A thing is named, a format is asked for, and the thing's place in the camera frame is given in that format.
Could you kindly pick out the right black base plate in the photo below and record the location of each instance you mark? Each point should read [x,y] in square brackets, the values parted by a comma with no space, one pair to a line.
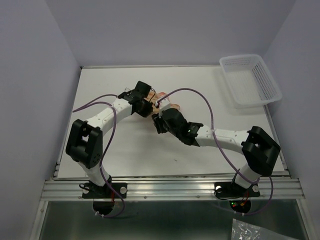
[230,190]

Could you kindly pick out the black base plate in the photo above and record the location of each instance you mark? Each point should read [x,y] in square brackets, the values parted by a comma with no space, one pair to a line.
[230,190]
[92,191]

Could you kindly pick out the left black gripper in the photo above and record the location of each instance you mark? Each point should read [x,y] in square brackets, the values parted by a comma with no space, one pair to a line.
[146,112]

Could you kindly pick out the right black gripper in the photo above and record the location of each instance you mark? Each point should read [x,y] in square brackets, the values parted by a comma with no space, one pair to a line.
[157,122]

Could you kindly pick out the floral mesh laundry bag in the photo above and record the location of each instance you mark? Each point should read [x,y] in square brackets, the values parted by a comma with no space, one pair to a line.
[154,97]

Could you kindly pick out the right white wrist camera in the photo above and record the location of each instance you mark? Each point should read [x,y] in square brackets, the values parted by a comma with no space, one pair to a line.
[163,105]

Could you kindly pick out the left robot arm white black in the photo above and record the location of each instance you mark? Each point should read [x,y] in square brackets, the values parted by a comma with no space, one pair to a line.
[85,141]

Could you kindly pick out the clear plastic bag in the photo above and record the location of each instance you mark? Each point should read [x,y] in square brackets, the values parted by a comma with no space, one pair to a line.
[245,231]

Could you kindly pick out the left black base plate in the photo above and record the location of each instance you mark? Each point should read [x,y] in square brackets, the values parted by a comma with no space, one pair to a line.
[92,191]

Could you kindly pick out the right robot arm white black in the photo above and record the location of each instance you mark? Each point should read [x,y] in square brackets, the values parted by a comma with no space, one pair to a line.
[258,148]

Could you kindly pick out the aluminium mounting rail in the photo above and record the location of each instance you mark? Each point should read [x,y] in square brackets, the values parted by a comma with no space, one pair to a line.
[166,189]

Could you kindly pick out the white plastic basket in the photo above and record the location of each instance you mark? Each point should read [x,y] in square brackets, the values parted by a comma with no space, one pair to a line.
[249,81]

